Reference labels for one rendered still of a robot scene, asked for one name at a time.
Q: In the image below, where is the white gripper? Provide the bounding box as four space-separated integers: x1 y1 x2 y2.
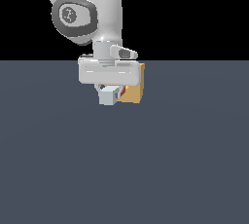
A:
77 56 142 106

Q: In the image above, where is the red peg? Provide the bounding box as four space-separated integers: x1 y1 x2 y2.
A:
118 85 127 99

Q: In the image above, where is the tan wooden box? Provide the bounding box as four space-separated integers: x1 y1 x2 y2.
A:
116 61 146 104

